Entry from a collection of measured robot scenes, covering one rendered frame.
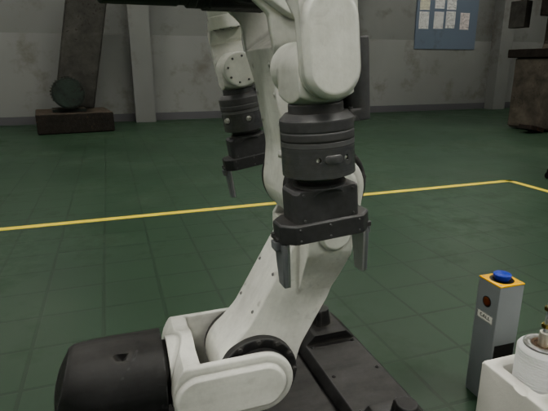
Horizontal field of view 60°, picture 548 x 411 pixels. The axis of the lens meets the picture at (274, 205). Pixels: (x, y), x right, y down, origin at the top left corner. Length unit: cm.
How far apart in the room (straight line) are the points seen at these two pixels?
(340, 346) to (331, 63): 75
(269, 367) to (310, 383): 23
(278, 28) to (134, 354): 55
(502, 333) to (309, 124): 87
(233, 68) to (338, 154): 44
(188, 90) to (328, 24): 756
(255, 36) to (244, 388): 59
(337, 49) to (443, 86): 957
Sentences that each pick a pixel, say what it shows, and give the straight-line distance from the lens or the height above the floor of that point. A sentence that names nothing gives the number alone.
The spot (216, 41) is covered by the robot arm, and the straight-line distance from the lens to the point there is 102.
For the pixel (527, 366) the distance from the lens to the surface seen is 113.
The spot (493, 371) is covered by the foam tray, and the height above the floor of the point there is 18.
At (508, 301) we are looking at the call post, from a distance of 124.
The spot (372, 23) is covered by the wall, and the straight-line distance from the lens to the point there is 920.
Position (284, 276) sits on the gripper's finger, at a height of 55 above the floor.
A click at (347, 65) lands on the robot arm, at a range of 52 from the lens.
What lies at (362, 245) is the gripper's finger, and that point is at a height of 58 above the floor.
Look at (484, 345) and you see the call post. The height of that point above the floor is 15.
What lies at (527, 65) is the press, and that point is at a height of 82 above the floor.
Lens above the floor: 79
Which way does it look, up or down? 16 degrees down
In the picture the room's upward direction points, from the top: straight up
